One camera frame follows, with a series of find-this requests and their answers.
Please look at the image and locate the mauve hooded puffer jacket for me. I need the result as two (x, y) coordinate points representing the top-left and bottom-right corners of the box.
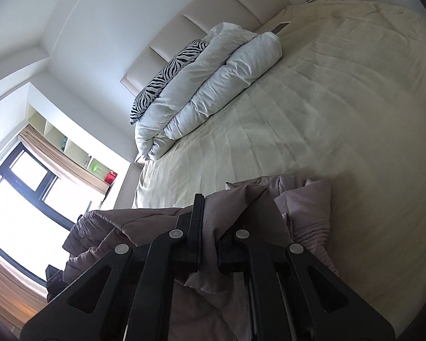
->
(62, 175), (341, 341)

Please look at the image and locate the white folded duvet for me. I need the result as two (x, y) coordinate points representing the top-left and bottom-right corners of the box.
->
(134, 22), (283, 161)

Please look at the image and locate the white wall shelf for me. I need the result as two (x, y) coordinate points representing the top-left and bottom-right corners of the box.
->
(24, 102), (133, 186)

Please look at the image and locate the zebra print pillow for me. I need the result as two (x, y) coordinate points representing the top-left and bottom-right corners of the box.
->
(130, 39), (208, 125)

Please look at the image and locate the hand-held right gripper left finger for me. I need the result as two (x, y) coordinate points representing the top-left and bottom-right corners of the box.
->
(20, 193), (206, 341)

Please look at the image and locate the black framed window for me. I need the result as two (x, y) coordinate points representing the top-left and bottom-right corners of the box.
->
(0, 141), (104, 289)

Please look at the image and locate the beige padded headboard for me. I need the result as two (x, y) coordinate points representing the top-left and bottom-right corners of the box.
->
(121, 0), (292, 97)

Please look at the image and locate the bed with beige sheet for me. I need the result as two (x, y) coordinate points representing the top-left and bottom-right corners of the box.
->
(131, 0), (426, 341)

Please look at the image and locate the beige curtain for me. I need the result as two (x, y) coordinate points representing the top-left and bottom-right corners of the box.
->
(18, 125), (109, 195)

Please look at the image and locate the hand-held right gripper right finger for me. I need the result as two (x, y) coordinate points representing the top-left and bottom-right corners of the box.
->
(217, 228), (399, 341)

